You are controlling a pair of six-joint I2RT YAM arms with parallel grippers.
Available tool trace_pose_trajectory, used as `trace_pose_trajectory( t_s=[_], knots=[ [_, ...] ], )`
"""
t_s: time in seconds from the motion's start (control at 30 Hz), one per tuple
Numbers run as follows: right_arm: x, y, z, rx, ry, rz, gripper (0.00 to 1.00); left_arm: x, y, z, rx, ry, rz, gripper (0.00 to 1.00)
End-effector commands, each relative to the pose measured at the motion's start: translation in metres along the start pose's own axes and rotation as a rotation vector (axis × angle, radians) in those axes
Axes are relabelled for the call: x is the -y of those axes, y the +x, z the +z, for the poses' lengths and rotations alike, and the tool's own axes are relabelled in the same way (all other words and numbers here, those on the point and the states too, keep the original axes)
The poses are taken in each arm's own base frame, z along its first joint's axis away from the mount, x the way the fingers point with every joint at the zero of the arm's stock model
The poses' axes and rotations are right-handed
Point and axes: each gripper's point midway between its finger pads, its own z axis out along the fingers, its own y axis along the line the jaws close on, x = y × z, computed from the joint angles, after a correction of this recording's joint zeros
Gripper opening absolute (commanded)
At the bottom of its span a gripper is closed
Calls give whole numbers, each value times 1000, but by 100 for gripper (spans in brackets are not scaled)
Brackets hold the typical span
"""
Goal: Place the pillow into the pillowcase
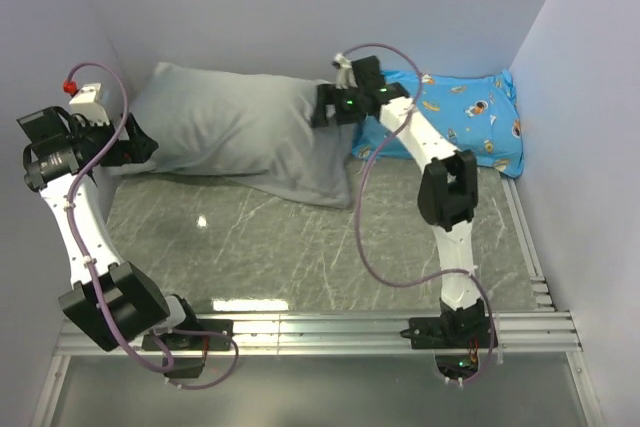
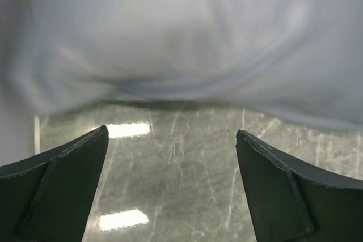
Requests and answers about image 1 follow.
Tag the blue cartoon print pillow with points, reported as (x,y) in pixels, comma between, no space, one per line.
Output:
(476,114)

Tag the grey pillowcase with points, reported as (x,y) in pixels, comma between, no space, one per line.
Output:
(253,129)

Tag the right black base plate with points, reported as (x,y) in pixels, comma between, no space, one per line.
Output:
(448,332)

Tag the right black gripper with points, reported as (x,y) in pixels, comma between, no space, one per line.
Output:
(326,95)

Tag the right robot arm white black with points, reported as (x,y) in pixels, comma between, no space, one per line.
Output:
(448,192)

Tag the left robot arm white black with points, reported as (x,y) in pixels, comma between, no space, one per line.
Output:
(106,291)

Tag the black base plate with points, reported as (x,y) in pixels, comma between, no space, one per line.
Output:
(448,332)
(180,342)

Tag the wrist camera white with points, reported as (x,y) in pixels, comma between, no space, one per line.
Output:
(345,77)
(88,101)

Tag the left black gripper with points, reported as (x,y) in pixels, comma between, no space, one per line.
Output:
(136,149)

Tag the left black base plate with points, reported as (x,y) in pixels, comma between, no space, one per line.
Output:
(180,342)

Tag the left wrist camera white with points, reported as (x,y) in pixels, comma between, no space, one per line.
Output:
(88,101)

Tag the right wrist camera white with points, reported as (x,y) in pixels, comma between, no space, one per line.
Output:
(345,77)

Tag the aluminium mounting rail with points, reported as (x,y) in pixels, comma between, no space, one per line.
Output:
(372,333)

